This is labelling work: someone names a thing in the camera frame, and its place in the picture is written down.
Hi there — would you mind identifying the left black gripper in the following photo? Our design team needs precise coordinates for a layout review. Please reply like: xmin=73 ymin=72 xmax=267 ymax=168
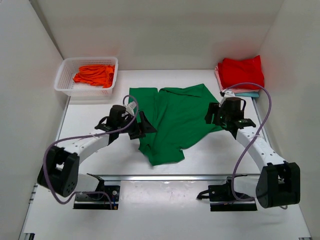
xmin=118 ymin=109 xmax=157 ymax=139

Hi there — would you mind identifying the green t shirt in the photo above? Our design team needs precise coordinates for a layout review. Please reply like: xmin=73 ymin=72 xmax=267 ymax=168
xmin=129 ymin=84 xmax=222 ymax=166

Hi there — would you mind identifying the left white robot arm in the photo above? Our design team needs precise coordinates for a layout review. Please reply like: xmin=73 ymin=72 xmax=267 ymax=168
xmin=37 ymin=103 xmax=157 ymax=199

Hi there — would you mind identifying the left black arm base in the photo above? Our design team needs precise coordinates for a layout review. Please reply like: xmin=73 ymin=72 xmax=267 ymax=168
xmin=73 ymin=173 xmax=121 ymax=211

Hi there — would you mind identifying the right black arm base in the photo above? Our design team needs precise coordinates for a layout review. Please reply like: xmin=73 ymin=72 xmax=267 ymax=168
xmin=196 ymin=175 xmax=258 ymax=212

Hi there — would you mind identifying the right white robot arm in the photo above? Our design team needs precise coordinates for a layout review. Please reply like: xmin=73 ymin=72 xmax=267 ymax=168
xmin=204 ymin=97 xmax=301 ymax=209

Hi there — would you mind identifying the pink folded t shirt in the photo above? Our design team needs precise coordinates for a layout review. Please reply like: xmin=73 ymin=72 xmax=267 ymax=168
xmin=214 ymin=65 xmax=253 ymax=95

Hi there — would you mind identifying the light blue folded t shirt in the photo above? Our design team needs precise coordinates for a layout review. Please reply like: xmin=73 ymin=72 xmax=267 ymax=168
xmin=235 ymin=91 xmax=260 ymax=98

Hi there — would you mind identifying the red folded t shirt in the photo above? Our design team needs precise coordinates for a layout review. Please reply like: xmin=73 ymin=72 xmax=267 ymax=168
xmin=217 ymin=55 xmax=265 ymax=91

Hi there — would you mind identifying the orange t shirt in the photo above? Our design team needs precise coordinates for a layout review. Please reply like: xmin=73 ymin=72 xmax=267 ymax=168
xmin=73 ymin=64 xmax=115 ymax=88

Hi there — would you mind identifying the white plastic basket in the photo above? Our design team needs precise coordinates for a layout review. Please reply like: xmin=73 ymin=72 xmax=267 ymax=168
xmin=54 ymin=56 xmax=119 ymax=98

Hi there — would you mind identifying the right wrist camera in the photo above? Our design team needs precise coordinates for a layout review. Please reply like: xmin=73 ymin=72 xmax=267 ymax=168
xmin=220 ymin=89 xmax=235 ymax=99

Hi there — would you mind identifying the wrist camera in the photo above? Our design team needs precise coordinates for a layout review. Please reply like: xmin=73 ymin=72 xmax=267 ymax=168
xmin=125 ymin=101 xmax=137 ymax=116
xmin=220 ymin=89 xmax=235 ymax=99

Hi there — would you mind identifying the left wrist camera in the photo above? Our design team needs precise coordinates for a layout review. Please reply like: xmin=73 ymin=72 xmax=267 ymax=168
xmin=125 ymin=101 xmax=137 ymax=116

